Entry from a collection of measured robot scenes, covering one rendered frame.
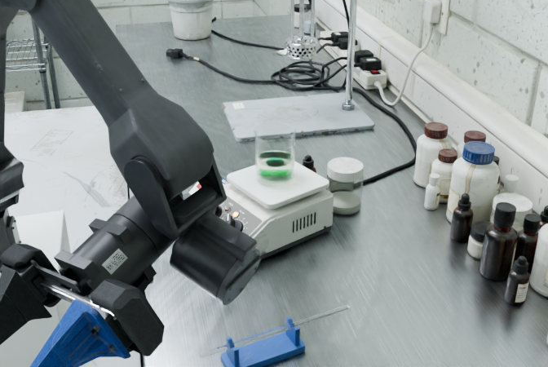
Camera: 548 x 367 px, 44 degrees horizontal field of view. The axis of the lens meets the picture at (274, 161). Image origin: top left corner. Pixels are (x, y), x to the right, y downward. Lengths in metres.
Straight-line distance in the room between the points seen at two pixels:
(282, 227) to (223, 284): 0.42
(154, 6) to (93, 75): 2.87
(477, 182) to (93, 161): 0.71
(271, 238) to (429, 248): 0.24
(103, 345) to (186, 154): 0.16
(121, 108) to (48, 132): 0.92
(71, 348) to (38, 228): 0.40
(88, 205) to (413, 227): 0.54
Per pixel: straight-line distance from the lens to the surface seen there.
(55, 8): 0.60
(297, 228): 1.02
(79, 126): 1.51
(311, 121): 1.44
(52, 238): 0.91
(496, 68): 1.32
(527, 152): 1.17
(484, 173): 1.08
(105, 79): 0.58
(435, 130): 1.19
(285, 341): 0.86
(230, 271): 0.58
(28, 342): 0.84
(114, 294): 0.53
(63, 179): 1.29
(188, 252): 0.59
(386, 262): 1.02
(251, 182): 1.03
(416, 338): 0.90
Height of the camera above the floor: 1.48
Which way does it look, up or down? 27 degrees down
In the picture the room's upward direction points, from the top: straight up
